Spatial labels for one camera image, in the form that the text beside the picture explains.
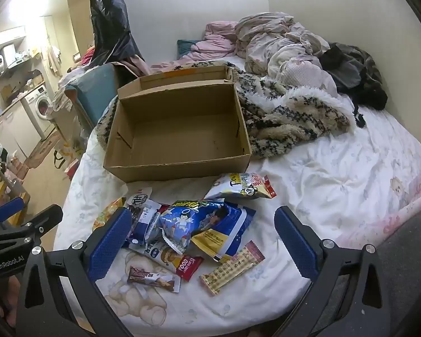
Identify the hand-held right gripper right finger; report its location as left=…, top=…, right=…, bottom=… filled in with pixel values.
left=274, top=206, right=397, bottom=337

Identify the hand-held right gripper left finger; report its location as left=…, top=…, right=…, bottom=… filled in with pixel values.
left=16, top=207, right=137, bottom=337

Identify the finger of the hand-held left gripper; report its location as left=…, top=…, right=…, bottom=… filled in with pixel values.
left=5, top=204, right=64, bottom=244
left=0, top=197, right=25, bottom=234

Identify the orange yellow snack packet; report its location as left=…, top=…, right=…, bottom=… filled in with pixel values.
left=92, top=197, right=127, bottom=232

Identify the dark blue white packet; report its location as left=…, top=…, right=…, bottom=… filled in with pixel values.
left=128, top=200, right=169, bottom=250

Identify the brown chocolate bar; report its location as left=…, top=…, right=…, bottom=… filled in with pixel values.
left=127, top=266, right=181, bottom=293

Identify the white round-label snack packet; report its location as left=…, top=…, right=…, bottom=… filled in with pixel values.
left=124, top=187, right=153, bottom=209

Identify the white red biscuit packet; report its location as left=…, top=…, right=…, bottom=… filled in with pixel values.
left=126, top=240, right=205, bottom=282

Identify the small red snack packet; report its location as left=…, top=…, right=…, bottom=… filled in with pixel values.
left=261, top=176, right=278, bottom=198

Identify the navy bag with yellow bottom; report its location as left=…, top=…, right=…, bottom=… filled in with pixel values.
left=191, top=206, right=257, bottom=264

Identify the small blue pink packet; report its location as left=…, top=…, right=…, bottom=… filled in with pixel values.
left=199, top=240, right=266, bottom=296

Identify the blue crinkled cookie bag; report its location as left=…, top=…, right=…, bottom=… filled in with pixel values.
left=158, top=199, right=232, bottom=255

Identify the white panda chips bag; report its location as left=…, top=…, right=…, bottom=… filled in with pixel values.
left=204, top=173, right=267, bottom=200

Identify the brown cardboard box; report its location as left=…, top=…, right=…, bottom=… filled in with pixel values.
left=103, top=65, right=252, bottom=183

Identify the person's left hand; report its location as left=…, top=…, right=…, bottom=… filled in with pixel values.
left=0, top=275, right=20, bottom=322

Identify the white teddy bear bedsheet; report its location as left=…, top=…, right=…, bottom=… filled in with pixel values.
left=52, top=88, right=421, bottom=337

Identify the brown floor mat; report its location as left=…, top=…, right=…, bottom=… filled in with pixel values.
left=24, top=131, right=62, bottom=169

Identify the white kitchen cabinet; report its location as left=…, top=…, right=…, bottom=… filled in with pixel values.
left=0, top=102, right=39, bottom=158

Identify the white washing machine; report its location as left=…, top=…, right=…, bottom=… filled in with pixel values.
left=23, top=84, right=55, bottom=137

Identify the fuzzy black beige blanket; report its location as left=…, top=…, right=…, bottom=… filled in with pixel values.
left=95, top=61, right=358, bottom=157

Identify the teal cushioned chair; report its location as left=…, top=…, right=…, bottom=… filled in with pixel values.
left=65, top=64, right=118, bottom=130

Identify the hanging white towel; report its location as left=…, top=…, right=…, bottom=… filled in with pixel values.
left=45, top=45, right=62, bottom=76

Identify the dark clothing pile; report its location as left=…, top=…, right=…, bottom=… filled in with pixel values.
left=319, top=42, right=388, bottom=129

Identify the pale floral duvet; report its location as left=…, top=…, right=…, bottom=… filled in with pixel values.
left=235, top=12, right=339, bottom=95

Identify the black plastic bag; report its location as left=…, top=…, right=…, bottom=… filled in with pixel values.
left=89, top=0, right=144, bottom=67

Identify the teal pillow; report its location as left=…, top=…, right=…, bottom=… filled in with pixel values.
left=177, top=39, right=200, bottom=58

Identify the pink quilt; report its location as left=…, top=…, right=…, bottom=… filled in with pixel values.
left=151, top=21, right=246, bottom=74

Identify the tote bag with black handles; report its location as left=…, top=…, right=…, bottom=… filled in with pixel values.
left=54, top=140, right=79, bottom=169

